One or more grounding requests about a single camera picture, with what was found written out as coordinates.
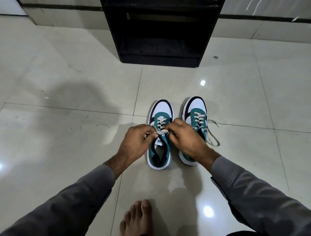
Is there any black shoe rack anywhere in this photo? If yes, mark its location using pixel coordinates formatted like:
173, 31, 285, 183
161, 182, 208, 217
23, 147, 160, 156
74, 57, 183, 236
99, 0, 226, 68

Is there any person's bare foot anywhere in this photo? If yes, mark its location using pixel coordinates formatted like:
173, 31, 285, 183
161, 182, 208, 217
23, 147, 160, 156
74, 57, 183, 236
119, 199, 154, 236

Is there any white door panel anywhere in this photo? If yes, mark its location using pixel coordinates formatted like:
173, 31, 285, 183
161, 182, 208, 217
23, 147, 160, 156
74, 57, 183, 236
0, 0, 28, 16

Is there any person's right hand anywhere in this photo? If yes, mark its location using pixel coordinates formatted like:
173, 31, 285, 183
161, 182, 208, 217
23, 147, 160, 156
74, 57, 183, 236
166, 118, 221, 169

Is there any person's left forearm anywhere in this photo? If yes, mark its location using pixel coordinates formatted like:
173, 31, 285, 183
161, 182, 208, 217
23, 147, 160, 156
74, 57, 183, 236
0, 153, 131, 236

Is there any green white sneaker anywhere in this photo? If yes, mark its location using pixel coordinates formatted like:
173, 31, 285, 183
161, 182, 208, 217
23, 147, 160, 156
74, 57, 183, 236
146, 99, 174, 171
178, 96, 208, 167

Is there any person's black trouser leg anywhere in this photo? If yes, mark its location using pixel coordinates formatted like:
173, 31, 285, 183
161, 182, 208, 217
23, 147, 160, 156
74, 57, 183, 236
226, 230, 256, 236

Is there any person's left hand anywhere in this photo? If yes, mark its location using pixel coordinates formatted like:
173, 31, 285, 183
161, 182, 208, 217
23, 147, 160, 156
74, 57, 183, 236
117, 123, 159, 164

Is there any white shoelace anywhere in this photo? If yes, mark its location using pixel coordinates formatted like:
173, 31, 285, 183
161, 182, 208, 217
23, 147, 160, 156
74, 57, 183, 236
144, 116, 172, 140
192, 112, 220, 147

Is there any person's right forearm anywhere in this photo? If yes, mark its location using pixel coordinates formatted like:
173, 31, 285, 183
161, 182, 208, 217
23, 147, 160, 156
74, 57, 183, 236
203, 154, 311, 236

